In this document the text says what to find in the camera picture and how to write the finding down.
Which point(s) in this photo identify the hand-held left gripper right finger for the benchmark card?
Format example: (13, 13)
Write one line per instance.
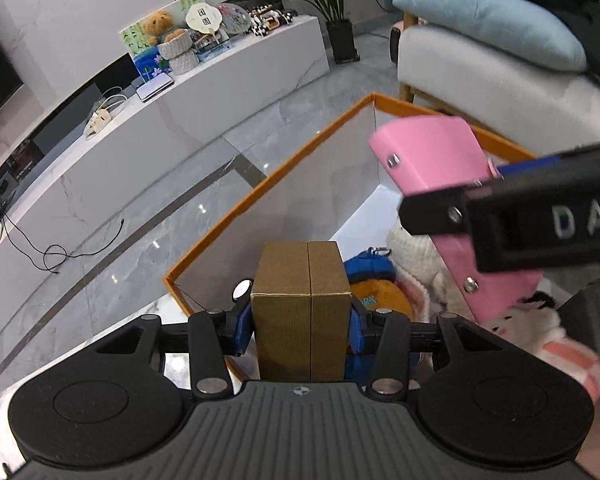
(358, 330)

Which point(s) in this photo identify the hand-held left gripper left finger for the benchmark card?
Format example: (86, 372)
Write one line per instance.
(242, 330)

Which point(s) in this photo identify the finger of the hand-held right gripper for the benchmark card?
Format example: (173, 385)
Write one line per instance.
(430, 212)
(527, 162)

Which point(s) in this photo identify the orange plush blue outfit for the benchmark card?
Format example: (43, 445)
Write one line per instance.
(380, 295)

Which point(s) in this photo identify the white yellow crochet bunny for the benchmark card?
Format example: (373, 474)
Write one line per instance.
(415, 260)

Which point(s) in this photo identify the brown cardboard box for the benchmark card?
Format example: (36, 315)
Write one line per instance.
(300, 310)

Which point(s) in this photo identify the white plush toy black ear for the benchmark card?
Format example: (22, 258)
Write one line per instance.
(520, 325)

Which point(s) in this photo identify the orange storage box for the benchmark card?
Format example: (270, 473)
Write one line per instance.
(305, 185)

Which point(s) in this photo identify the light grey armchair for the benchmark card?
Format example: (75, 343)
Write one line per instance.
(480, 90)

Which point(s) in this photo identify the light blue pillow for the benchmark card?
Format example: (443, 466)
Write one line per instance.
(480, 20)

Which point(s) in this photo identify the black plant pot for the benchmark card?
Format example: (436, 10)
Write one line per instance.
(342, 42)

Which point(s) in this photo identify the white marble media cabinet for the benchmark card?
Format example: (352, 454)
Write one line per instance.
(180, 125)

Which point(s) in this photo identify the white power strip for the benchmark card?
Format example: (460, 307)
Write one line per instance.
(99, 122)

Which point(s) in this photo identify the white flat device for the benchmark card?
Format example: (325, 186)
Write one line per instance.
(154, 87)

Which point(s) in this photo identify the white woven basket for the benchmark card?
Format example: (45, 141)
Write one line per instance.
(176, 47)
(185, 64)

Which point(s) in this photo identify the clear plastic box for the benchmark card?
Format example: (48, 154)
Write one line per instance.
(211, 47)

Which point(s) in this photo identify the round patterned hand fan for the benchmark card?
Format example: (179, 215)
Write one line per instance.
(235, 17)

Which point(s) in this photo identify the round white hand fan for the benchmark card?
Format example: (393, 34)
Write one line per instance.
(204, 16)

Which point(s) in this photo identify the lotus picture card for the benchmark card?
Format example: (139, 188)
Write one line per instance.
(135, 40)

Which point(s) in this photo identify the small brown teddy bear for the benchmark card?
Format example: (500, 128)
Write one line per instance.
(157, 25)

